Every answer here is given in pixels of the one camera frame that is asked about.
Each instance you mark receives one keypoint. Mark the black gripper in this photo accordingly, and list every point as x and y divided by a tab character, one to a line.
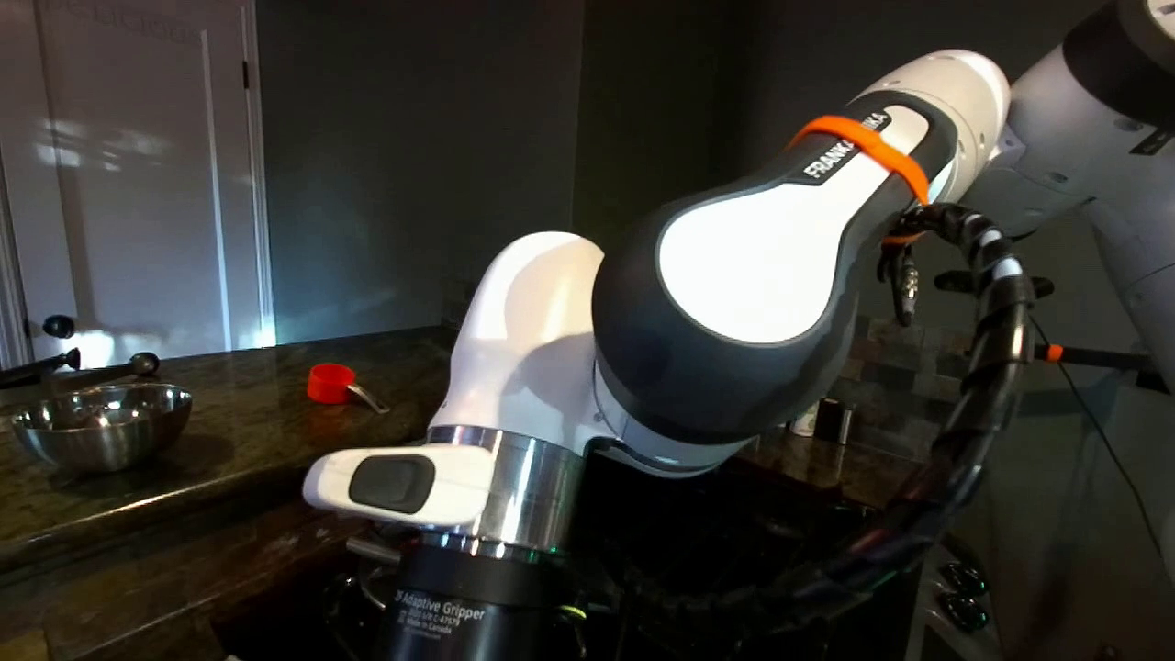
476	608

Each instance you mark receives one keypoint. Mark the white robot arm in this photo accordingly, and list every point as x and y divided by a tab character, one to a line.
732	313

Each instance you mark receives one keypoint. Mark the black stovetop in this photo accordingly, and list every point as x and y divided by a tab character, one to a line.
726	568

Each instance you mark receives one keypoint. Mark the red measuring cup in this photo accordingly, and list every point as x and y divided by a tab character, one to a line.
337	382

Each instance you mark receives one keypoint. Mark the white plastic bottle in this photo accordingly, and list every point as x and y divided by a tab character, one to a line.
804	425

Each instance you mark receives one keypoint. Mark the stainless steel mixing bowl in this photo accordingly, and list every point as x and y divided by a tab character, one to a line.
105	426

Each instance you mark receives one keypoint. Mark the stove control knob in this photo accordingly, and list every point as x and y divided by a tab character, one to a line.
965	597

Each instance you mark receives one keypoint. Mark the white door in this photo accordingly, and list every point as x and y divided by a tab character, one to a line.
135	178

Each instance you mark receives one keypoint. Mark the black camera on stand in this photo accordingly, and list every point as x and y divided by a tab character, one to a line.
1060	354

